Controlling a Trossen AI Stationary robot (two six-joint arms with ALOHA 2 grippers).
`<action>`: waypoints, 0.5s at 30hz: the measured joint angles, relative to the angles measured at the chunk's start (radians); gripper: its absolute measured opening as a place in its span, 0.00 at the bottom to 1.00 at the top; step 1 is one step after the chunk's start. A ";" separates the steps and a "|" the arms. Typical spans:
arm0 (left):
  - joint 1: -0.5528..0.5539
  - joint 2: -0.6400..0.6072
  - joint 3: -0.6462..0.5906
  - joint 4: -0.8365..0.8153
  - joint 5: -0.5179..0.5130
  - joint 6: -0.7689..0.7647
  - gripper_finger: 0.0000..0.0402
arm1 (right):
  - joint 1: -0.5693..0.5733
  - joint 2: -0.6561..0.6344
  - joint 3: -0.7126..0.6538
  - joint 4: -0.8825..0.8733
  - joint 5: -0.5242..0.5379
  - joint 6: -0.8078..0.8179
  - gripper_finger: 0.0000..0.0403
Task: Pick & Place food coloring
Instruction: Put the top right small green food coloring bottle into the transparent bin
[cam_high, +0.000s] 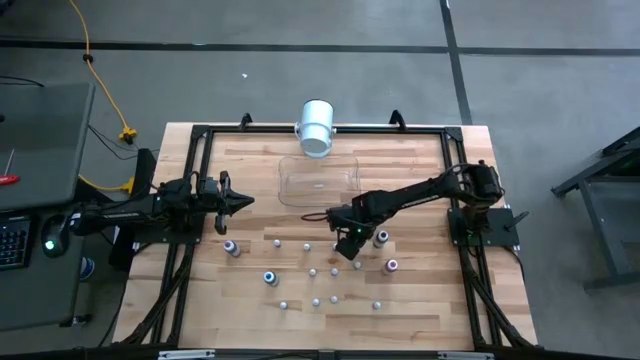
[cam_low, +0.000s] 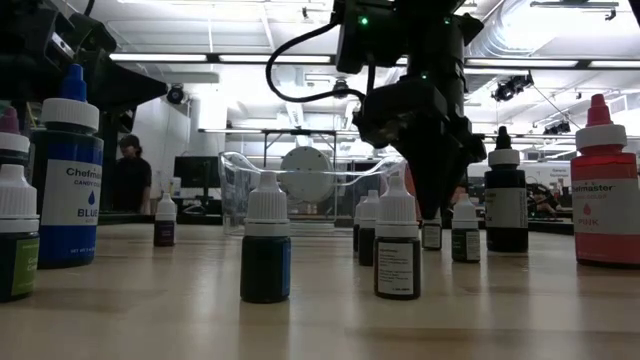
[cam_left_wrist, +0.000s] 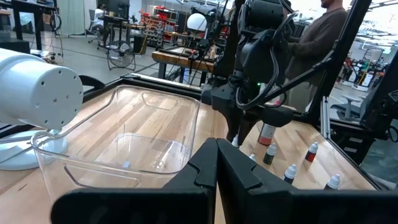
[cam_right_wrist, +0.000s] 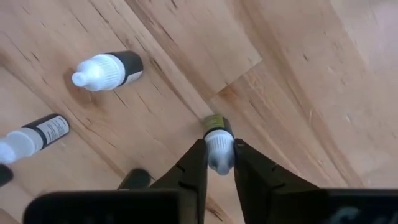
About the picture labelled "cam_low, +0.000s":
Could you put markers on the large violet Chefmaster bottle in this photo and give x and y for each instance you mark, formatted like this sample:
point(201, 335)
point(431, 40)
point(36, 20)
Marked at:
point(11, 142)

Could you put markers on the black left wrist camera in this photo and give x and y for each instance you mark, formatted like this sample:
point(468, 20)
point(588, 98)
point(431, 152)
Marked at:
point(92, 32)

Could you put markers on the small dropper bottle white cap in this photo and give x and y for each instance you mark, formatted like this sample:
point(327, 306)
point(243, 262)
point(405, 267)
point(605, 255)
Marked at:
point(367, 245)
point(355, 235)

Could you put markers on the white container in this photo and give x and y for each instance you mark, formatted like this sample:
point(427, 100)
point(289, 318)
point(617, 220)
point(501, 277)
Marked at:
point(175, 186)

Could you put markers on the clear plastic bin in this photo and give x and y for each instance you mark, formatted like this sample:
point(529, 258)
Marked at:
point(235, 210)

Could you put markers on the large pink Chefmaster bottle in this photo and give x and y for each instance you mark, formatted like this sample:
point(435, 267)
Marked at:
point(605, 210)

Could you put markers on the white sign board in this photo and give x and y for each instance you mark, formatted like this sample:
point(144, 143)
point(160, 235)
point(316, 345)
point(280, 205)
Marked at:
point(550, 172)

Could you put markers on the long ceiling light bar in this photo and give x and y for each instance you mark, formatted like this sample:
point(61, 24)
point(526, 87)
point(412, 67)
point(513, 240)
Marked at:
point(520, 63)
point(250, 58)
point(615, 64)
point(157, 57)

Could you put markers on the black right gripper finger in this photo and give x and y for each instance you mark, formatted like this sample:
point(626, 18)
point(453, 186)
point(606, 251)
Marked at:
point(420, 180)
point(447, 180)

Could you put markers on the black computer monitor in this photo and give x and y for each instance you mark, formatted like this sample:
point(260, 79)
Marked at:
point(195, 172)

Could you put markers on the small blue dropper bottle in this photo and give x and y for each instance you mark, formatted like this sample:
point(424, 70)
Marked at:
point(265, 270)

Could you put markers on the black office desk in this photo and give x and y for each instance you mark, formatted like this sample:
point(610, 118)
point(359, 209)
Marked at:
point(192, 205)

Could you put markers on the silver ventilation duct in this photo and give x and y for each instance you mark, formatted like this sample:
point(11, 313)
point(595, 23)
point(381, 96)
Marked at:
point(500, 35)

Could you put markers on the black ceiling spotlight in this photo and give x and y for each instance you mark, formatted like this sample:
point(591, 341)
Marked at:
point(175, 94)
point(511, 87)
point(556, 128)
point(341, 89)

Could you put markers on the small purple dropper bottle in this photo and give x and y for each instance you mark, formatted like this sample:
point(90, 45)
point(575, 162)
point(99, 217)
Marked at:
point(165, 232)

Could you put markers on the small brown dropper bottle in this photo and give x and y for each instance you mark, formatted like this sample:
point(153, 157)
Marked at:
point(397, 270)

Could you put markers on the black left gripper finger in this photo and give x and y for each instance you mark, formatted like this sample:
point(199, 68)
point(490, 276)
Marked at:
point(130, 87)

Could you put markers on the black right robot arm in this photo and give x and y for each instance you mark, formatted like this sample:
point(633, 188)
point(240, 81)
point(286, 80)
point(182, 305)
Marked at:
point(440, 40)

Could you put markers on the small green-label dropper bottle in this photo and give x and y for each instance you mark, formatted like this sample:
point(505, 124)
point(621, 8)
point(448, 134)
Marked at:
point(17, 200)

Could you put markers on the dark vertical post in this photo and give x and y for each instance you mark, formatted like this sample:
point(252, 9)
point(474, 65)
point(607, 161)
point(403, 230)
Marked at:
point(110, 165)

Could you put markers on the large blue Chefmaster bottle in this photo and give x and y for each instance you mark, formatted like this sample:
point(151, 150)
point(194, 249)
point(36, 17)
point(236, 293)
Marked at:
point(67, 200)

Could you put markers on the large black Chefmaster bottle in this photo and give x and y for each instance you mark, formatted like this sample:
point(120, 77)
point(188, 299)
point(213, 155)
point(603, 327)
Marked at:
point(506, 235)

